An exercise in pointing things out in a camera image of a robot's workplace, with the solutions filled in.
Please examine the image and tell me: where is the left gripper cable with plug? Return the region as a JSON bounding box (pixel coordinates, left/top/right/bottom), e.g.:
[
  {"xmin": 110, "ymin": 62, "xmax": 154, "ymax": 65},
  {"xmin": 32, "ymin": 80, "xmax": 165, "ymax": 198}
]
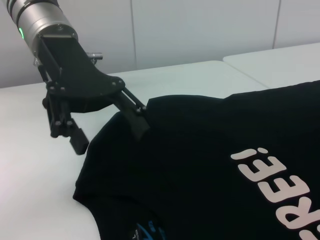
[{"xmin": 86, "ymin": 51, "xmax": 105, "ymax": 67}]

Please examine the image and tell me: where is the black t-shirt with FREE print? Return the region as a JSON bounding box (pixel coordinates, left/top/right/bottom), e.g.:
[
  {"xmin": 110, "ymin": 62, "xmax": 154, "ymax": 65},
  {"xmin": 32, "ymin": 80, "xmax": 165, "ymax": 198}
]
[{"xmin": 72, "ymin": 79, "xmax": 320, "ymax": 240}]

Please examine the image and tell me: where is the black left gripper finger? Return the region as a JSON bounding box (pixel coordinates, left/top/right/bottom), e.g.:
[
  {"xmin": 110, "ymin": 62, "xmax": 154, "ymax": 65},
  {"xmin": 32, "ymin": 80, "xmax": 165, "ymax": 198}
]
[
  {"xmin": 41, "ymin": 94, "xmax": 90, "ymax": 156},
  {"xmin": 115, "ymin": 86, "xmax": 151, "ymax": 141}
]

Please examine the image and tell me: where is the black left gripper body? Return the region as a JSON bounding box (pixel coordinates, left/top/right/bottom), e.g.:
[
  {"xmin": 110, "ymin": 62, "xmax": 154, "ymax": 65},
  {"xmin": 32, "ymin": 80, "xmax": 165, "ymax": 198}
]
[{"xmin": 33, "ymin": 33, "xmax": 127, "ymax": 115}]

